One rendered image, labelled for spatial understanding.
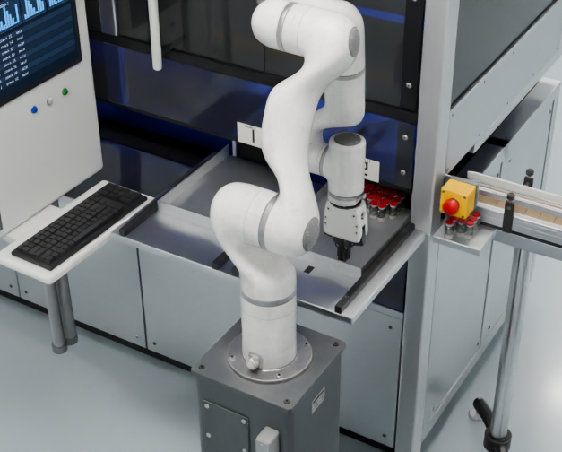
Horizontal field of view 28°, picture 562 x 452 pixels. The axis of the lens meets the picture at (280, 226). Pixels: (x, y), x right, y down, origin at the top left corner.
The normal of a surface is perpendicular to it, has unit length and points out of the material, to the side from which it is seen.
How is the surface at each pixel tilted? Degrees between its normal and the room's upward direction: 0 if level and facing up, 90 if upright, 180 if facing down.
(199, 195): 0
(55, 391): 0
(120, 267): 90
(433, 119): 90
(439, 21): 90
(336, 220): 91
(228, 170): 0
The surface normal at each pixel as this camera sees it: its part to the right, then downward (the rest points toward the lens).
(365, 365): -0.51, 0.48
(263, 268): 0.20, -0.48
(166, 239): 0.00, -0.83
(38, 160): 0.84, 0.29
